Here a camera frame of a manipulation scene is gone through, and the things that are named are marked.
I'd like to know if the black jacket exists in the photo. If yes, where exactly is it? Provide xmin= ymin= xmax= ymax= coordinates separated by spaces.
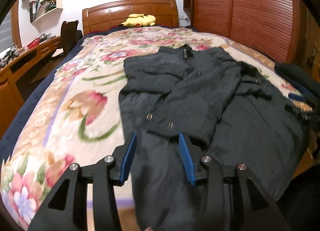
xmin=119 ymin=46 xmax=307 ymax=230

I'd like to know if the folded dark clothes pile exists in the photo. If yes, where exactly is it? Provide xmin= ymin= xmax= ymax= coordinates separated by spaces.
xmin=274 ymin=63 xmax=320 ymax=102

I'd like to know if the floral blanket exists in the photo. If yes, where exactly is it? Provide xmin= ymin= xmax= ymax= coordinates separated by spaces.
xmin=1 ymin=26 xmax=301 ymax=230

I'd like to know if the red louvered wardrobe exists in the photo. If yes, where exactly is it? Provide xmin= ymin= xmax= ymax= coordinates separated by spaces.
xmin=183 ymin=0 xmax=310 ymax=65

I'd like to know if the wooden desk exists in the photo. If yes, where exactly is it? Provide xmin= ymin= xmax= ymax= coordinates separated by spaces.
xmin=1 ymin=36 xmax=60 ymax=135

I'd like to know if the dark wooden chair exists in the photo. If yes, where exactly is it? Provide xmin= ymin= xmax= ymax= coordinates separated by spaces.
xmin=52 ymin=20 xmax=83 ymax=59

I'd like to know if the yellow plush toy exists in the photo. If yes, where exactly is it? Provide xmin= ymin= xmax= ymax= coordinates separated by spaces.
xmin=120 ymin=14 xmax=156 ymax=27

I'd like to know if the wooden headboard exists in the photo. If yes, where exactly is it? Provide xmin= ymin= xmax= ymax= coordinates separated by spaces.
xmin=82 ymin=0 xmax=179 ymax=35

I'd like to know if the red basket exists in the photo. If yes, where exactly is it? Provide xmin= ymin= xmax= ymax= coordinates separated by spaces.
xmin=27 ymin=37 xmax=40 ymax=49

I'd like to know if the window blind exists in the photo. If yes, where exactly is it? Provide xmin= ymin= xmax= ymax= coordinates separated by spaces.
xmin=0 ymin=10 xmax=15 ymax=52

